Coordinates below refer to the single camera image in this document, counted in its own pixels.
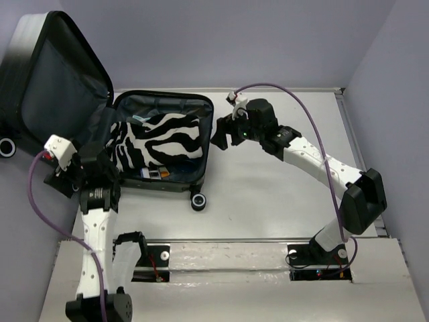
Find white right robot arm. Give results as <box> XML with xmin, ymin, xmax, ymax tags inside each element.
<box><xmin>211</xmin><ymin>93</ymin><xmax>387</xmax><ymax>263</ymax></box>

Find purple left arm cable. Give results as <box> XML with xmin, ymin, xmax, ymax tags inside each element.
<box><xmin>27</xmin><ymin>150</ymin><xmax>110</xmax><ymax>322</ymax></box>

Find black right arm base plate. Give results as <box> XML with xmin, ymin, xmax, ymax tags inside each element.
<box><xmin>285</xmin><ymin>244</ymin><xmax>352</xmax><ymax>282</ymax></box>

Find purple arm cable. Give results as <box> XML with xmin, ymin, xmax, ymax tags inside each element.
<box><xmin>233</xmin><ymin>83</ymin><xmax>359</xmax><ymax>279</ymax></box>
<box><xmin>27</xmin><ymin>150</ymin><xmax>110</xmax><ymax>322</ymax></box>

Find zebra print fuzzy pouch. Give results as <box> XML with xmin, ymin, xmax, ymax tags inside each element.
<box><xmin>105</xmin><ymin>113</ymin><xmax>203</xmax><ymax>172</ymax></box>

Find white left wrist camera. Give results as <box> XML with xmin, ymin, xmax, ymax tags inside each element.
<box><xmin>44</xmin><ymin>134</ymin><xmax>77</xmax><ymax>171</ymax></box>

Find white card with orange dots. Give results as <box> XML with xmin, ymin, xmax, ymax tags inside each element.
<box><xmin>158</xmin><ymin>167</ymin><xmax>170</xmax><ymax>178</ymax></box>

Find dark blue cup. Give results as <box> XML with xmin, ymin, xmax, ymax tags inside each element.
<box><xmin>174</xmin><ymin>160</ymin><xmax>198</xmax><ymax>173</ymax></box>

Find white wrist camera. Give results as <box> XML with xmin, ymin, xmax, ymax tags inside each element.
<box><xmin>227</xmin><ymin>91</ymin><xmax>248</xmax><ymax>120</ymax></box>
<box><xmin>44</xmin><ymin>134</ymin><xmax>77</xmax><ymax>171</ymax></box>

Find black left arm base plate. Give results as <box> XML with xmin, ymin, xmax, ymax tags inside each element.
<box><xmin>113</xmin><ymin>231</ymin><xmax>170</xmax><ymax>282</ymax></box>

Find black space-print kids suitcase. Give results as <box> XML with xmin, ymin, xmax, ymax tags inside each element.
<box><xmin>1</xmin><ymin>11</ymin><xmax>214</xmax><ymax>211</ymax></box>

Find aluminium table edge rail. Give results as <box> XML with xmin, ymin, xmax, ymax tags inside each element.
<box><xmin>335</xmin><ymin>87</ymin><xmax>390</xmax><ymax>238</ymax></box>

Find teal cat-ear headphones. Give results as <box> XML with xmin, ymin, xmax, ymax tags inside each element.
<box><xmin>129</xmin><ymin>115</ymin><xmax>149</xmax><ymax>123</ymax></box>

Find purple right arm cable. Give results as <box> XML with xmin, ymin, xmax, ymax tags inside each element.
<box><xmin>233</xmin><ymin>83</ymin><xmax>359</xmax><ymax>279</ymax></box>

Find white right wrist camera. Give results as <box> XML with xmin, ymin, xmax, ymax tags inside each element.
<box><xmin>227</xmin><ymin>91</ymin><xmax>248</xmax><ymax>120</ymax></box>

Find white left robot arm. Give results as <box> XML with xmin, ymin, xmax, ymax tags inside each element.
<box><xmin>44</xmin><ymin>135</ymin><xmax>148</xmax><ymax>321</ymax></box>

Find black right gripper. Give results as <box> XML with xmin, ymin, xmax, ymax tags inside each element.
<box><xmin>210</xmin><ymin>105</ymin><xmax>264</xmax><ymax>150</ymax></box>

